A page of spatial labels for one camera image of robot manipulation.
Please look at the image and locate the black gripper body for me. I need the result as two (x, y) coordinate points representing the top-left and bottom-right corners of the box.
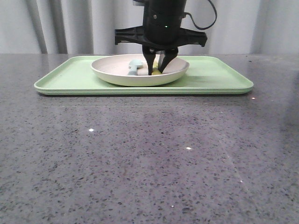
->
(142, 0), (186, 46)

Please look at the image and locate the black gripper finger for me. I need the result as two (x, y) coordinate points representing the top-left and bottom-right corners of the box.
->
(142, 48), (155, 76)
(158, 49), (178, 72)

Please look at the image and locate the yellow plastic fork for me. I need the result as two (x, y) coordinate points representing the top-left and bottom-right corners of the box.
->
(152, 61), (162, 75)

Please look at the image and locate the cream round plastic plate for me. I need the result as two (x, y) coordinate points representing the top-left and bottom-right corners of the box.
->
(91, 54), (190, 87)

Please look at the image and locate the light blue plastic spoon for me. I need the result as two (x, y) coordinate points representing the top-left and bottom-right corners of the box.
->
(128, 59), (143, 76)

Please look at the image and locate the light green plastic tray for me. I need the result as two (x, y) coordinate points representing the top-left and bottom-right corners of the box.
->
(34, 56), (254, 95)

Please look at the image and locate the grey pleated curtain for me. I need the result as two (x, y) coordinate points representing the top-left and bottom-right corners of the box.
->
(0, 0), (299, 55)

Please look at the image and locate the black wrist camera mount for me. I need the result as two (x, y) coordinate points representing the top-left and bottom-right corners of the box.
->
(114, 26), (207, 49)

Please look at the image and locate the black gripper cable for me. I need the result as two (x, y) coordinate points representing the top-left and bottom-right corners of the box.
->
(182, 0), (218, 31)

